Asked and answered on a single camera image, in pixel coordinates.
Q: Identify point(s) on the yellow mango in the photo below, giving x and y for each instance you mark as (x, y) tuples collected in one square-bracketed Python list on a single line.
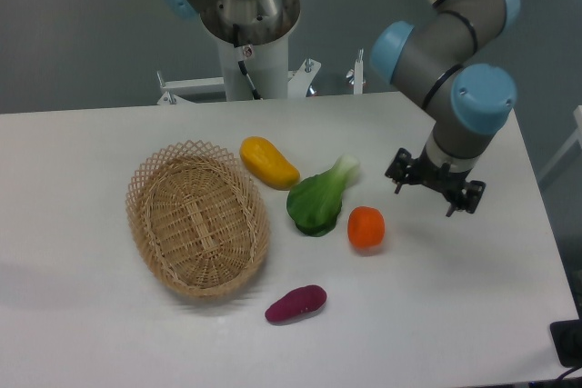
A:
[(266, 162)]

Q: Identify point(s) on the white frame at right edge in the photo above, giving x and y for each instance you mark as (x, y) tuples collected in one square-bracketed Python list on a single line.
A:
[(565, 155)]

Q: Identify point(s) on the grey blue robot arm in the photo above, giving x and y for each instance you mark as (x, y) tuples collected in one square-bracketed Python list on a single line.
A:
[(429, 65)]

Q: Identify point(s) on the orange fruit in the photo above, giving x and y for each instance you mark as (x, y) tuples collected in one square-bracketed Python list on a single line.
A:
[(366, 227)]

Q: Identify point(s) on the purple sweet potato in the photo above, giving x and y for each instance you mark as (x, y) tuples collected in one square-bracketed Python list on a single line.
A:
[(298, 302)]

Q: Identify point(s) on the green bok choy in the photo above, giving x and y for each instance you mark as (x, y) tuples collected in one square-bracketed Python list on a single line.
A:
[(314, 204)]

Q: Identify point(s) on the black device at table corner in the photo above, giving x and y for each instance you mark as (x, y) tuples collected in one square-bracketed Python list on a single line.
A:
[(566, 336)]

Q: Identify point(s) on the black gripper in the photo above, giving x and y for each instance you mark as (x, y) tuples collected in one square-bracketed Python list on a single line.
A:
[(448, 179)]

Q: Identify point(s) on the woven wicker basket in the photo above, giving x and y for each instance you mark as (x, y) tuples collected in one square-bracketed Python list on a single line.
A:
[(198, 219)]

